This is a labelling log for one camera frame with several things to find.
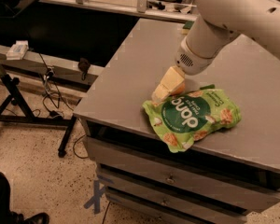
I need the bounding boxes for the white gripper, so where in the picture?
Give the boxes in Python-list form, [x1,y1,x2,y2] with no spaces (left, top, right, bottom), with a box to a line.
[151,36,217,103]

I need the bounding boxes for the orange fruit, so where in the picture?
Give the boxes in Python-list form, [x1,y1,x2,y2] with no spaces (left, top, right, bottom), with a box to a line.
[172,83,186,95]

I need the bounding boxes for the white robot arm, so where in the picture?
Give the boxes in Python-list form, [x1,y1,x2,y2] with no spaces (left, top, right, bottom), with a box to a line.
[152,0,280,103]

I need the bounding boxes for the green rice chip bag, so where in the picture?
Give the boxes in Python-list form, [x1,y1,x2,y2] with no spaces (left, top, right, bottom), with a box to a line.
[143,89,242,153]

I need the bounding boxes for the green yellow sponge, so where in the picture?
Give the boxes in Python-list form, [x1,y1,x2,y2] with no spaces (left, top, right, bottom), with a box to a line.
[182,21,194,35]

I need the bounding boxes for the black plug on ledge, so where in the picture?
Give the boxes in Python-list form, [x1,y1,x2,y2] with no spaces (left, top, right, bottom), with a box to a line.
[78,58,91,80]

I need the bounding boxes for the grey drawer cabinet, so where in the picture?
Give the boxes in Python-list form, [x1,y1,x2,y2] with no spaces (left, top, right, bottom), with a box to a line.
[82,119,280,224]

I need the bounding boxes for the small white box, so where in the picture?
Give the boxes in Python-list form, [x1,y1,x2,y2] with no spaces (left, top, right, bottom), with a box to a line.
[6,40,29,60]

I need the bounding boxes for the black metal stand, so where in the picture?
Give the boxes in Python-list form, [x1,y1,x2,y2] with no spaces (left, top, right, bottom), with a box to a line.
[0,63,77,158]

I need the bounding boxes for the black shoe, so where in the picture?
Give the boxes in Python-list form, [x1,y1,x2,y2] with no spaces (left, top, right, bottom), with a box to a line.
[12,212,49,224]

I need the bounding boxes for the black cables on floor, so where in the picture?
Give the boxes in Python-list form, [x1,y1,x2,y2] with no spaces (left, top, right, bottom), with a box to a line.
[36,51,90,161]

